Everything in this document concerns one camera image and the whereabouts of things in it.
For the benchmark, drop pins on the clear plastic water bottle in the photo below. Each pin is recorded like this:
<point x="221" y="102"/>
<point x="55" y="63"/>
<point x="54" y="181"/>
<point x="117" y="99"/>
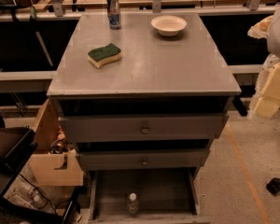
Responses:
<point x="132" y="203"/>

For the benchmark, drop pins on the blue energy drink can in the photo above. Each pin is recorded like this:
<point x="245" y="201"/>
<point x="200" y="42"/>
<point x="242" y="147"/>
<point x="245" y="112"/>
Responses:
<point x="113" y="14"/>

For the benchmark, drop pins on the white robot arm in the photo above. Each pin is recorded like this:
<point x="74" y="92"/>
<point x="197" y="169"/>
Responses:
<point x="266" y="100"/>

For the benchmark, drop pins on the grey middle drawer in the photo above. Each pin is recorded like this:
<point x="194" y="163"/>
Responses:
<point x="143" y="159"/>

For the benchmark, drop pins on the black cart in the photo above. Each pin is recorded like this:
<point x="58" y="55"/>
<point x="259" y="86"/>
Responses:
<point x="16" y="147"/>

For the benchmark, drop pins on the grey open bottom drawer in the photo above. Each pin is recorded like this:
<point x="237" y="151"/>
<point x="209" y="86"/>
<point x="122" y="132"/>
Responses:
<point x="167" y="196"/>

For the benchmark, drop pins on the black chair caster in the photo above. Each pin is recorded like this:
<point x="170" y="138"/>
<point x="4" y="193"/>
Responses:
<point x="273" y="186"/>

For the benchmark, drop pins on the wooden crate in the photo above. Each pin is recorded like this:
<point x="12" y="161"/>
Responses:
<point x="54" y="162"/>

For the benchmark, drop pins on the plastic bottle on floor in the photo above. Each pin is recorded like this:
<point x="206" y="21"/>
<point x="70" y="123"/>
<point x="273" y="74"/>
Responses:
<point x="33" y="195"/>

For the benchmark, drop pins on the grey drawer cabinet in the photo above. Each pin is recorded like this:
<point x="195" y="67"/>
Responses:
<point x="155" y="75"/>

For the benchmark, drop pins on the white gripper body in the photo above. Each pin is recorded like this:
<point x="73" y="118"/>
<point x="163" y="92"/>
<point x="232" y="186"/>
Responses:
<point x="267" y="98"/>

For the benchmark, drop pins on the green yellow sponge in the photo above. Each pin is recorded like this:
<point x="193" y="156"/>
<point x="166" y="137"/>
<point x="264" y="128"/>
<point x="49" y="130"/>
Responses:
<point x="104" y="55"/>

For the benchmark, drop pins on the grey top drawer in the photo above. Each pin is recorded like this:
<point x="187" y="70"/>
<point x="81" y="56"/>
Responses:
<point x="121" y="128"/>

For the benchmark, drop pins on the white bowl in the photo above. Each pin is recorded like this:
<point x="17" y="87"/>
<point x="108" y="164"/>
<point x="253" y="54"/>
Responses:
<point x="168" y="25"/>

